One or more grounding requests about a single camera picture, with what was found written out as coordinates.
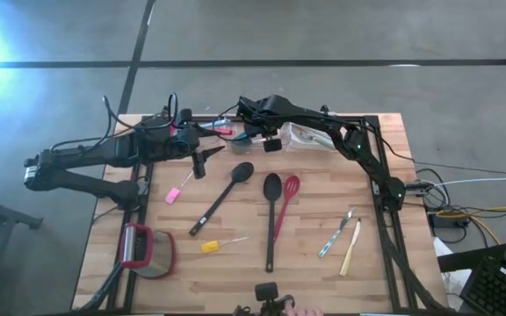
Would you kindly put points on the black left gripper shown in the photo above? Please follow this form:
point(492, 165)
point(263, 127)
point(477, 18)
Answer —
point(199, 167)

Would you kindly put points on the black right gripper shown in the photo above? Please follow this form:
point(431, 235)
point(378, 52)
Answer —
point(255, 131)

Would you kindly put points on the red spoon steel shaft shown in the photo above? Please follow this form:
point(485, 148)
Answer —
point(226, 131)

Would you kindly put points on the grey silicone spoon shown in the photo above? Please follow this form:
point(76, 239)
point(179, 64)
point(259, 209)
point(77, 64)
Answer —
point(220, 124)

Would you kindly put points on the black nylon spoon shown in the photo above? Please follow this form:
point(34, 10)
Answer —
point(243, 171)
point(272, 188)

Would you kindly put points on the red slotted spatula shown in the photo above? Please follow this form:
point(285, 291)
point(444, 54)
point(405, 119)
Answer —
point(291, 184)

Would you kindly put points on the pink mini spatula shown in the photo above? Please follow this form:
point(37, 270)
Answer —
point(172, 196)

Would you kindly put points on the yellow mini spatula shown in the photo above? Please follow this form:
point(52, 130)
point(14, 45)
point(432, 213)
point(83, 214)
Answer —
point(210, 247)

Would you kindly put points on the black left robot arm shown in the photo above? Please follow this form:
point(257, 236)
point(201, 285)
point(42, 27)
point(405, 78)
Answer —
point(95, 151)

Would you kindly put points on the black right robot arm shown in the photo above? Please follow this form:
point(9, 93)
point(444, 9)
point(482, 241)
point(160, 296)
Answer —
point(305, 118)

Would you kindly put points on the clear plastic bin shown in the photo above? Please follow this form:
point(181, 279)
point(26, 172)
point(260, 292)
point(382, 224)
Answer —
point(209, 139)
point(255, 152)

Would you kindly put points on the white plastic bin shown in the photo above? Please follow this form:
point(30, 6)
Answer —
point(294, 145)

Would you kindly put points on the red-trimmed steel box grater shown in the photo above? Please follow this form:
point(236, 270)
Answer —
point(158, 256)

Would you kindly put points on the black handheld device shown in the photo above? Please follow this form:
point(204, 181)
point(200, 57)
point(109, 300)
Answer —
point(266, 291)

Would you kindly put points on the person's hand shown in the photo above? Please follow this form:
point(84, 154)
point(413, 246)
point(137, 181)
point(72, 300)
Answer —
point(305, 311)

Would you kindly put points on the black power box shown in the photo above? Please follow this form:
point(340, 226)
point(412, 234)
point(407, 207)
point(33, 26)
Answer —
point(444, 220)

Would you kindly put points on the white paper sheet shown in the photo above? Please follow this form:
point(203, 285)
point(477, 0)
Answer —
point(442, 250)

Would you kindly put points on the dark laptop computer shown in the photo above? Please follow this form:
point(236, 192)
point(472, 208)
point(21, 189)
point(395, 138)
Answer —
point(499, 289)

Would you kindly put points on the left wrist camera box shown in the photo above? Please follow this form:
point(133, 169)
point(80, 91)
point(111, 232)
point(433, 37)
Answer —
point(188, 138)

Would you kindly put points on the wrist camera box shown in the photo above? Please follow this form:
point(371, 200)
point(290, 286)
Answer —
point(188, 138)
point(272, 145)

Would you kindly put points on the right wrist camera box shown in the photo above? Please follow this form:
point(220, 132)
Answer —
point(272, 145)

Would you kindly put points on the grey metal bracket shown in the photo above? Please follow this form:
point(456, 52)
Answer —
point(376, 187)

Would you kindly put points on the black aluminium table frame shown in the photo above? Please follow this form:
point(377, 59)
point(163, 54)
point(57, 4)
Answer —
point(389, 272)

